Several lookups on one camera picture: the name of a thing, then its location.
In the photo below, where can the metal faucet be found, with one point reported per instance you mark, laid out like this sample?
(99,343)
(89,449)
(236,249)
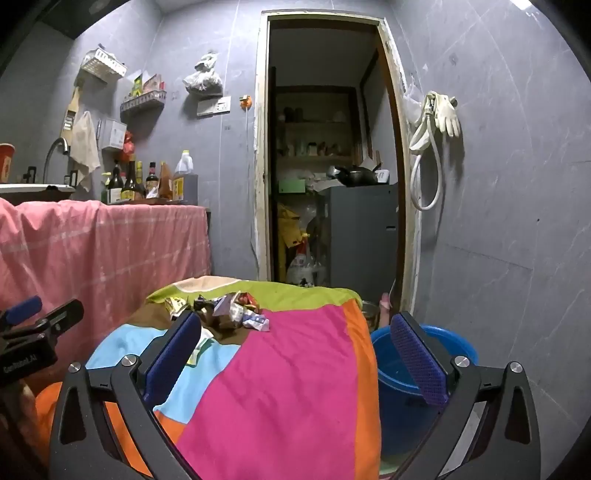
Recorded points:
(54,147)

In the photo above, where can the colourful patchwork blanket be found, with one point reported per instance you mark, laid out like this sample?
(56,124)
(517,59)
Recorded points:
(286,392)

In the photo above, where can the small green bottle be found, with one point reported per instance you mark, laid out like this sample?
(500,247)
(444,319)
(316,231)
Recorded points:
(106,189)

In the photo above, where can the red net bag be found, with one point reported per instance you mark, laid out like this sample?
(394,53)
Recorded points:
(129,143)

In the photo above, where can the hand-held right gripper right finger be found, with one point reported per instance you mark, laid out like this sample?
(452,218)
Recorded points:
(420,364)

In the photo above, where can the orange wall hook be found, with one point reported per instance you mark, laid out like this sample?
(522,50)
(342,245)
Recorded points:
(245,101)

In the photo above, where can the wooden brush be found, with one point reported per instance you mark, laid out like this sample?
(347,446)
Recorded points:
(71,110)

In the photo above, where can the red cup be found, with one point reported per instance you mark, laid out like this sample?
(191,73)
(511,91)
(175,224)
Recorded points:
(6,161)

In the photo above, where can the slim sauce bottle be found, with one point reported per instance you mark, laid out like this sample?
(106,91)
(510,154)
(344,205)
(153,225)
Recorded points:
(141,182)

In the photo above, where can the white hanging towel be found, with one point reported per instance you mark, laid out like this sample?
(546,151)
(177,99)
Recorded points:
(85,147)

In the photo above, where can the crumpled grey plastic bag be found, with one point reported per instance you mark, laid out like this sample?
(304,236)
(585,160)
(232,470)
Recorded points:
(203,78)

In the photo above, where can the pink object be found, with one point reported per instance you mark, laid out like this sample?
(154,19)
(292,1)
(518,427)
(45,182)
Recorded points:
(385,307)

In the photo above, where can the grey wall basket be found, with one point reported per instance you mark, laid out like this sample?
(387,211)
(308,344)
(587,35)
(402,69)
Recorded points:
(143,105)

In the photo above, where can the blue plastic bucket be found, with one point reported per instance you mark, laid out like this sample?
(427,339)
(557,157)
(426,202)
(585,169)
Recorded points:
(384,362)

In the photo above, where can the seasoning packets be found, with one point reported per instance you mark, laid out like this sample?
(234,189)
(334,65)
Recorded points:
(147,85)

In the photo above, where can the white green paper scrap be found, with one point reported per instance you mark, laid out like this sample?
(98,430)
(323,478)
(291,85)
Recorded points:
(201,347)

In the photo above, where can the dark yellow-label bottle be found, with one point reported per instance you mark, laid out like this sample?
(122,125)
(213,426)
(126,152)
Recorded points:
(130,184)

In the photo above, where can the white wall box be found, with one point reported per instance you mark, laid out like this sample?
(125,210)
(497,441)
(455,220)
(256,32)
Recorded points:
(113,134)

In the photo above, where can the dark red-cap bottle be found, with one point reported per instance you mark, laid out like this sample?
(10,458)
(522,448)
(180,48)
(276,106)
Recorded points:
(151,180)

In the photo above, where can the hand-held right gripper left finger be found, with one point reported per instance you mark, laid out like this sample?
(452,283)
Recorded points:
(171,362)

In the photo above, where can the yellow bag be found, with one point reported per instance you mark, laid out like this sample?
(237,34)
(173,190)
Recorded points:
(291,226)

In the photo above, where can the wall socket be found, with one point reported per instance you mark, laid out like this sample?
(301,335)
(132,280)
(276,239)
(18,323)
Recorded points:
(214,106)

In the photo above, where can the pile of wrappers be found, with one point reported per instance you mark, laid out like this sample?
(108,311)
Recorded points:
(226,314)

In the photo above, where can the white rubber glove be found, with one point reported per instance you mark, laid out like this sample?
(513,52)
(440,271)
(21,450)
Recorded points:
(447,115)

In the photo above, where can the white wall basket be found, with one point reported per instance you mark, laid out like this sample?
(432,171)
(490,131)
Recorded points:
(102,67)

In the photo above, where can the dark wine bottle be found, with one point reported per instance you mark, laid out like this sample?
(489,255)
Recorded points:
(115,184)

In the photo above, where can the wooden shelf unit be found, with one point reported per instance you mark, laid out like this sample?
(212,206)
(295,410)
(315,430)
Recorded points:
(318,122)

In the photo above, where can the wooden tray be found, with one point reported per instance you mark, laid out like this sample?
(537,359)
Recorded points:
(152,201)

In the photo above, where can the brown sauce bottle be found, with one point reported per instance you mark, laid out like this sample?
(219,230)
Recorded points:
(165,182)

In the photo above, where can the grey metal cabinet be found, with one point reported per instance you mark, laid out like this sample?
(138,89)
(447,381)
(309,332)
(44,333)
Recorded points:
(360,240)

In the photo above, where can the wooden door frame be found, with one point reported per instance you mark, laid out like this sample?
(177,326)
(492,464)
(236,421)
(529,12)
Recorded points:
(261,138)

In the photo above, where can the clear plastic bag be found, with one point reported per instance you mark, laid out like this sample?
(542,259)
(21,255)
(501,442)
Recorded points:
(412,106)

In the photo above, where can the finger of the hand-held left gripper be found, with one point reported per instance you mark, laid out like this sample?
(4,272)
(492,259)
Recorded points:
(64,316)
(23,309)

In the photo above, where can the green box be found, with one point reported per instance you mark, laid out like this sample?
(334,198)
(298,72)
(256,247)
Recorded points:
(292,186)

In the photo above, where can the metal bowl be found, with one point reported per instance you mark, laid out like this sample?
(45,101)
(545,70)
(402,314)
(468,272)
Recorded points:
(369,314)

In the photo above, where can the white sink basin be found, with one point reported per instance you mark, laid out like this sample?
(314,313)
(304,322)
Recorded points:
(32,191)

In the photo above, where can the black wok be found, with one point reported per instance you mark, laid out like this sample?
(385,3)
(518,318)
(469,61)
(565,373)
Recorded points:
(358,177)

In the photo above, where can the pink checked cloth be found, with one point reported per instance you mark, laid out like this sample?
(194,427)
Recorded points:
(92,258)

